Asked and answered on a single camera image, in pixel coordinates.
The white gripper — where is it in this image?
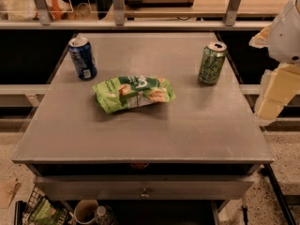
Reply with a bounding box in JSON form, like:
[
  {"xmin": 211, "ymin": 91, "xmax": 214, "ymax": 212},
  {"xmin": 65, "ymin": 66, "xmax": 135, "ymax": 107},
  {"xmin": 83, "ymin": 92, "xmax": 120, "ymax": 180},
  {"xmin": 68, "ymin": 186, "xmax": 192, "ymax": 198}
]
[{"xmin": 248, "ymin": 0, "xmax": 300, "ymax": 121}]

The green rice chip bag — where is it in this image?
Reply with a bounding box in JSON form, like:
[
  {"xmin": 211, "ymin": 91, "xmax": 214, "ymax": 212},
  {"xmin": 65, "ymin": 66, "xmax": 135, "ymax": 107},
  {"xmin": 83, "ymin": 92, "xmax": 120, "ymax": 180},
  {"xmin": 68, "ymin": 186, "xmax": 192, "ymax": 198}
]
[{"xmin": 93, "ymin": 75, "xmax": 175, "ymax": 114}]

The orange white snack bag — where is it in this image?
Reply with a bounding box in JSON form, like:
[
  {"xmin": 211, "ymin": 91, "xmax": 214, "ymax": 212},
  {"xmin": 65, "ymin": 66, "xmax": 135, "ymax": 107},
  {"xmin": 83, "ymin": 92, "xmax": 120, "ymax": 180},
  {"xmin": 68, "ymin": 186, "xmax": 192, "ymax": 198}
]
[{"xmin": 5, "ymin": 0, "xmax": 72, "ymax": 21}]

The green snack bag in basket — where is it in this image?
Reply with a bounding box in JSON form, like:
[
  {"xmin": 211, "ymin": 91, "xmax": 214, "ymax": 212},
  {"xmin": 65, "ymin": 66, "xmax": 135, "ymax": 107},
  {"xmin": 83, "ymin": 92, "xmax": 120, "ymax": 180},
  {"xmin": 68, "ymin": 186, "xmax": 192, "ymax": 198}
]
[{"xmin": 27, "ymin": 197, "xmax": 68, "ymax": 225}]

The green soda can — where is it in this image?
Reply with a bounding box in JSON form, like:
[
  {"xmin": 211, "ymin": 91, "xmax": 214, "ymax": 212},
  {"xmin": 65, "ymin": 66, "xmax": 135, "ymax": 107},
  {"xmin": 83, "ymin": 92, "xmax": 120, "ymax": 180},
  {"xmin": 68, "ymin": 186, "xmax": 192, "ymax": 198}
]
[{"xmin": 198, "ymin": 41, "xmax": 227, "ymax": 85}]

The blue soda can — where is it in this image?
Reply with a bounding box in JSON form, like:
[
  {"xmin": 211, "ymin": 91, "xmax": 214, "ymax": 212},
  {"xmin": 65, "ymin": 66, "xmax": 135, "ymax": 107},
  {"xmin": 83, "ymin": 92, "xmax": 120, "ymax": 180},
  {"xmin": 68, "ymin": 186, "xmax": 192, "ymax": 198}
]
[{"xmin": 68, "ymin": 37, "xmax": 98, "ymax": 81}]

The clear plastic bottle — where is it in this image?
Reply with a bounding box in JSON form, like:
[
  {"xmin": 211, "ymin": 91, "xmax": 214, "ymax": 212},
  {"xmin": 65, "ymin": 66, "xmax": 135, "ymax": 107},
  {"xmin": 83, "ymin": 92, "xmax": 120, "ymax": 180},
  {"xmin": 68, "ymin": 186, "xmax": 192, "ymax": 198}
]
[{"xmin": 95, "ymin": 205, "xmax": 116, "ymax": 225}]

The paper cup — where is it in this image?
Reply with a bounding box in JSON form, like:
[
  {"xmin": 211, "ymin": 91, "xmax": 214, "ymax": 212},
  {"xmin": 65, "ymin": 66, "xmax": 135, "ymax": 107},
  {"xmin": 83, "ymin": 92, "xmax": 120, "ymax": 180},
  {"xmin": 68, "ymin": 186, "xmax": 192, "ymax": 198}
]
[{"xmin": 74, "ymin": 200, "xmax": 98, "ymax": 225}]

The grey table drawer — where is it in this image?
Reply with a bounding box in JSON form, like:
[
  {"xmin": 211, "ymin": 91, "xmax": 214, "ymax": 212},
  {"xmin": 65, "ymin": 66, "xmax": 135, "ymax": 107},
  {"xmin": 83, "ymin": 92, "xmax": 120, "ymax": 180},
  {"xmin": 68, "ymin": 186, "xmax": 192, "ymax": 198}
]
[{"xmin": 35, "ymin": 175, "xmax": 254, "ymax": 201}]

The wire basket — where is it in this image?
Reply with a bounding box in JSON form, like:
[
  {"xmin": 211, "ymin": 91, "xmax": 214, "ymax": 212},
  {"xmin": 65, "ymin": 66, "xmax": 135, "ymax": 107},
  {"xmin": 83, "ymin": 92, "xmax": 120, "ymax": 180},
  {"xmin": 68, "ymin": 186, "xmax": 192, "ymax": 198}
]
[{"xmin": 13, "ymin": 187, "xmax": 75, "ymax": 225}]

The metal shelf rail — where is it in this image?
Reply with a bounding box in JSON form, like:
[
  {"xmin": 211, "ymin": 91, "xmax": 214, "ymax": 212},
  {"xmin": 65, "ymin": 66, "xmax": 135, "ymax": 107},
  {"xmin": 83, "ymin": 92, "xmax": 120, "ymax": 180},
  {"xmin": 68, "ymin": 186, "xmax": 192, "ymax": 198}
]
[{"xmin": 0, "ymin": 20, "xmax": 271, "ymax": 31}]

